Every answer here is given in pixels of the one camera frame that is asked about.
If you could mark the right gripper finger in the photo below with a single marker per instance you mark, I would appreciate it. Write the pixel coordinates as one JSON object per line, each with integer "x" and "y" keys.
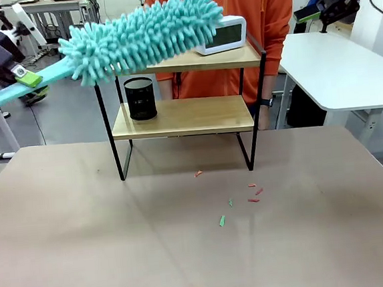
{"x": 311, "y": 13}
{"x": 337, "y": 11}

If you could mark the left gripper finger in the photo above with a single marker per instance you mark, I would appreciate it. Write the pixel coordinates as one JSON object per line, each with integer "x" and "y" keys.
{"x": 38, "y": 94}
{"x": 26, "y": 76}

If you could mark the turquoise microfibre duster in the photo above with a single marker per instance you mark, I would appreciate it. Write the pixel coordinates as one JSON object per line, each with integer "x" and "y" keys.
{"x": 142, "y": 37}

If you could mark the person left forearm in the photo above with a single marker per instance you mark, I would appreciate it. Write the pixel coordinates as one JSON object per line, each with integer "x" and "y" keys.
{"x": 268, "y": 83}

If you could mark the person left hand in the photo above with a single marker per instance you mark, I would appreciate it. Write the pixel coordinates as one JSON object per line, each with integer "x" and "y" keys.
{"x": 263, "y": 117}

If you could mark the white stand with black joints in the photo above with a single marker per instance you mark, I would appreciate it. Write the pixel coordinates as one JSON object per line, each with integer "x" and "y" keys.
{"x": 30, "y": 26}

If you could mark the white table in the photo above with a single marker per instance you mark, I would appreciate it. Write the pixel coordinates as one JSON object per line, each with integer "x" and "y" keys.
{"x": 336, "y": 70}

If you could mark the white desk with metal legs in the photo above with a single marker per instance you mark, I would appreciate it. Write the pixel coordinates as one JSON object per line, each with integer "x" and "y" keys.
{"x": 59, "y": 7}

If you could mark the white digital clock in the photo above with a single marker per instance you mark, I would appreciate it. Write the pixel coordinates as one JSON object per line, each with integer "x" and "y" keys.
{"x": 225, "y": 33}

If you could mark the person in orange hoodie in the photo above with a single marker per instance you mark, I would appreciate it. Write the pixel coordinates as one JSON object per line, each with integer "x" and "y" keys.
{"x": 222, "y": 30}

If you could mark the black wristwatch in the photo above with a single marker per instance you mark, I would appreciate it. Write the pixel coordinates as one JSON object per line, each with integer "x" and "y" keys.
{"x": 267, "y": 102}

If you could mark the black mesh pen cup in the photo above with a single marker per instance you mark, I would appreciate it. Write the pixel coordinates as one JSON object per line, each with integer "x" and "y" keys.
{"x": 141, "y": 101}

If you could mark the green paper scrap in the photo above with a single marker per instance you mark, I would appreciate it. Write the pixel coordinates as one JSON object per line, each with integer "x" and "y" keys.
{"x": 222, "y": 221}
{"x": 230, "y": 202}

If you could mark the wooden shelf black metal frame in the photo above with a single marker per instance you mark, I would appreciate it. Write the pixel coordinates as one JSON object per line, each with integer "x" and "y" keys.
{"x": 189, "y": 117}

